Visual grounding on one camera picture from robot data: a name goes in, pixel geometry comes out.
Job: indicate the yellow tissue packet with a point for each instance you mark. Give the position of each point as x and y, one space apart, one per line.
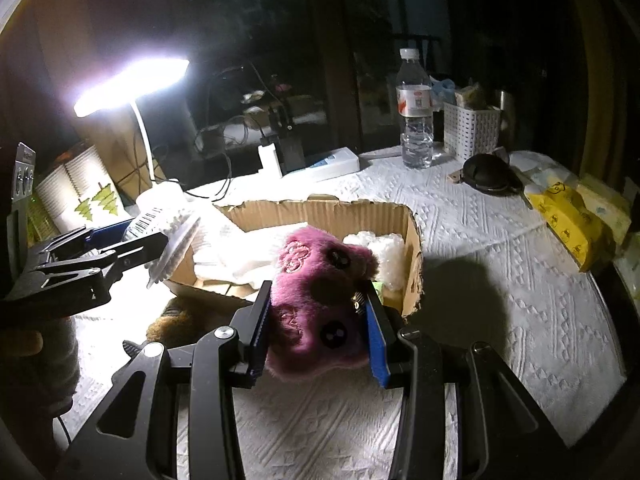
570 225

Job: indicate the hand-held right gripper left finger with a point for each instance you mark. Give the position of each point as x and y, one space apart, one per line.
260 330

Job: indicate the stack of tree-print paper cups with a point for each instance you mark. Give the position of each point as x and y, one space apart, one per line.
95 185

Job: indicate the white desk lamp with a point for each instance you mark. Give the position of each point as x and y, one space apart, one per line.
132 82

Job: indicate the black round pouch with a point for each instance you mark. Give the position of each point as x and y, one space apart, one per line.
490 175

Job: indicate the blue plastic bag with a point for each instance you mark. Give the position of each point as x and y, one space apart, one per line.
442 90

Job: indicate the clear plastic water bottle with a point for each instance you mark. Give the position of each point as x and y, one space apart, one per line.
415 125

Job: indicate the white flat box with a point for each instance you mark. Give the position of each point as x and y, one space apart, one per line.
327 165

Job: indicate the white charger block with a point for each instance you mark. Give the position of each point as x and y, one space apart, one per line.
269 160

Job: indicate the stack of white paper cups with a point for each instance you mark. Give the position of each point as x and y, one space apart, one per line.
52 195

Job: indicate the purple plush toy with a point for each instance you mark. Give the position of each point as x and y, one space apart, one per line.
310 280

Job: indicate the person's left hand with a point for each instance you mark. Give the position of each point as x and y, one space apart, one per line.
22 345

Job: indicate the cardboard box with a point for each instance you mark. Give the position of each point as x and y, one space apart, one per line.
400 240

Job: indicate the pale printed tissue packet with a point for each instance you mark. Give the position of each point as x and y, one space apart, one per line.
605 207

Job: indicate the white embossed tablecloth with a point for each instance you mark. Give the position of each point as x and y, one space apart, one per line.
500 285

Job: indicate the black phone stand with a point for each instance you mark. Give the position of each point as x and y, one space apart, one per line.
289 145

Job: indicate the white woven plastic basket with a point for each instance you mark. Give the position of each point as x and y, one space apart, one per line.
470 132

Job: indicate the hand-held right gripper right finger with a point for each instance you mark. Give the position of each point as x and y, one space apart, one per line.
379 350

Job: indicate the metal thermos flask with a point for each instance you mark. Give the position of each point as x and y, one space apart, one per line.
505 115

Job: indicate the dark chair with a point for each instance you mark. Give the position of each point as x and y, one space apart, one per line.
417 42

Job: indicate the brown plush toy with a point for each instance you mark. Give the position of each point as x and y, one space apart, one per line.
172 322

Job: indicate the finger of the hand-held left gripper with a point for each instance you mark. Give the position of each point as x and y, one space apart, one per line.
107 233
135 255

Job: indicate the white towel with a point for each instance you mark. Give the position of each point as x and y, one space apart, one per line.
235 260

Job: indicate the white flat wipes packet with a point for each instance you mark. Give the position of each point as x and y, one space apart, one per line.
542 170

